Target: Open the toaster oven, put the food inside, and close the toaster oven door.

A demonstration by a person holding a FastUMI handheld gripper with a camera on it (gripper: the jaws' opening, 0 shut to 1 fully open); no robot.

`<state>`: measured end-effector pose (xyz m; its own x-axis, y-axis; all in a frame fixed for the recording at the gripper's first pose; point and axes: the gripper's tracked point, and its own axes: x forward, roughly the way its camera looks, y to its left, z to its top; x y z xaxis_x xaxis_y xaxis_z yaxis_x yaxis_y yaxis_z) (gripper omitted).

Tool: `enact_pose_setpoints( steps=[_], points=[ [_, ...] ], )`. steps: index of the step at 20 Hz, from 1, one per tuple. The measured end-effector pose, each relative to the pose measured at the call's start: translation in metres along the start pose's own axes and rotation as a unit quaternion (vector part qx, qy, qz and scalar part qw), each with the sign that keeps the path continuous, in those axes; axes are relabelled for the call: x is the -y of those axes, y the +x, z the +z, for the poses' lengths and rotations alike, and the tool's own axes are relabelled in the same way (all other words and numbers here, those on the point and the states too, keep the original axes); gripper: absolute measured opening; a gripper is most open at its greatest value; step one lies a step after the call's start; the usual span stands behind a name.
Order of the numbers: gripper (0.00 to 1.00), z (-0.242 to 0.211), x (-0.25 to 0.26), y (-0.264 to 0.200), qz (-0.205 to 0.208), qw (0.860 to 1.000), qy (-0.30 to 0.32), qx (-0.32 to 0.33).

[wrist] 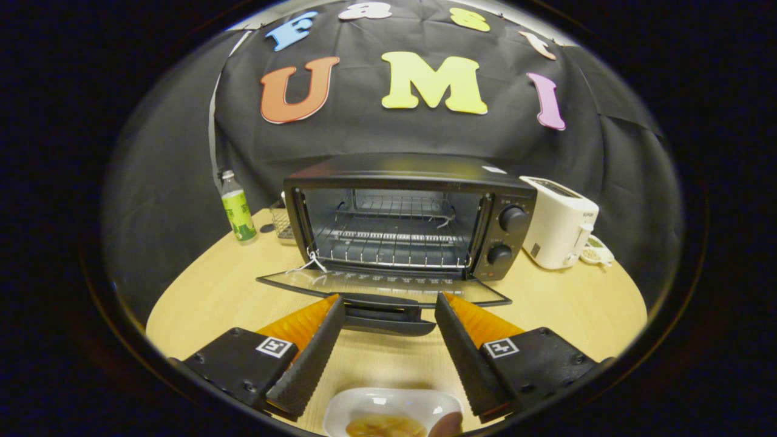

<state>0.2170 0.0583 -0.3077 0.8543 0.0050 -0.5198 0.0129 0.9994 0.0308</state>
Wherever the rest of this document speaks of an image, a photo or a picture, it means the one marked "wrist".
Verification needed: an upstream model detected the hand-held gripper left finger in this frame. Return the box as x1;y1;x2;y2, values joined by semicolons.
167;294;347;422

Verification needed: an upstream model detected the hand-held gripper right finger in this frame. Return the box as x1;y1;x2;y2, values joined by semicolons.
435;292;615;424

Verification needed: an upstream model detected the golden bread roll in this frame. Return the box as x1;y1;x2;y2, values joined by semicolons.
345;414;429;437

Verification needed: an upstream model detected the black toaster oven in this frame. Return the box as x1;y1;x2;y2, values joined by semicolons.
256;153;538;337

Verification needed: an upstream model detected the white pop-up toaster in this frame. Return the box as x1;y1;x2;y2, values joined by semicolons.
520;176;600;270

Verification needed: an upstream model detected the white square plate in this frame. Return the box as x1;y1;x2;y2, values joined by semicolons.
322;387;464;437

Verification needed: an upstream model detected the green label plastic bottle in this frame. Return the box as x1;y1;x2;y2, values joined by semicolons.
220;170;258;245

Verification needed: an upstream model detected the small white divided dish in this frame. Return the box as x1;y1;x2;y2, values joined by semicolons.
580;235;615;268

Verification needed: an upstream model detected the small wire basket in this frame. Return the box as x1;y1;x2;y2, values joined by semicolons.
269;200;298;242

